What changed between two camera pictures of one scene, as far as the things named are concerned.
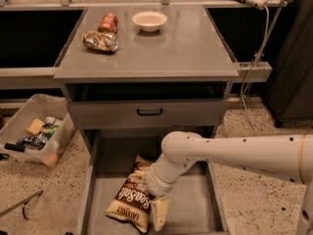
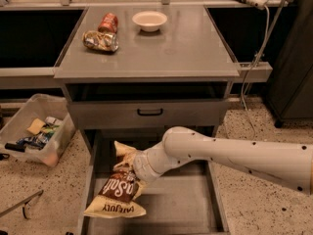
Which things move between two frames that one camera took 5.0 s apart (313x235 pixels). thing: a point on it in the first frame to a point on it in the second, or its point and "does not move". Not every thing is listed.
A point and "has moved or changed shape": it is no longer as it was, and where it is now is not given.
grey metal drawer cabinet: x=146 y=69 does not move
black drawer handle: x=150 y=114 does not move
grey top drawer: x=143 y=105 does not move
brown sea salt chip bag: x=133 y=201 has moved or changed shape
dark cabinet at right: x=290 y=92 does not move
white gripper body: x=155 y=184 to x=141 y=165
